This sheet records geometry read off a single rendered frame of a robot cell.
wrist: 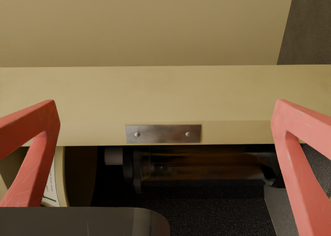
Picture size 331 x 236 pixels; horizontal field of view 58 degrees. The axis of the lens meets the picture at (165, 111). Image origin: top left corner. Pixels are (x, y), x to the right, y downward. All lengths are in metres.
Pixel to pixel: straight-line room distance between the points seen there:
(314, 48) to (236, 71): 0.25
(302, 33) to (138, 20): 0.33
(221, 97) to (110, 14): 0.43
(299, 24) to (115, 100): 0.43
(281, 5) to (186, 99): 0.46
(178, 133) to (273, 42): 0.50
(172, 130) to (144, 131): 0.03
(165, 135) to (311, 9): 0.40
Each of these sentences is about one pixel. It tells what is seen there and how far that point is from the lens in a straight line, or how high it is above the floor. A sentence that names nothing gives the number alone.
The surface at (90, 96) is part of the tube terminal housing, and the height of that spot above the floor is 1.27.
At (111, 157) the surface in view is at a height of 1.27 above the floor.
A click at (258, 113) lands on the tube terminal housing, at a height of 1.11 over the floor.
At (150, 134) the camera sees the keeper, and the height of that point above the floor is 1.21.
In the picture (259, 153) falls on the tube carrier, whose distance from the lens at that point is 0.42.
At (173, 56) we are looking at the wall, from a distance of 0.71.
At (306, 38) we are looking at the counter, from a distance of 0.61.
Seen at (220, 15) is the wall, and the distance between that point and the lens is 0.69.
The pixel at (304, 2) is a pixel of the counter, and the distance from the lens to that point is 0.63.
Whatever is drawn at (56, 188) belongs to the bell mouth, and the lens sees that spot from 0.39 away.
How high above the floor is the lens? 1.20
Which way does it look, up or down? level
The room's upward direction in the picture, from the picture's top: 91 degrees counter-clockwise
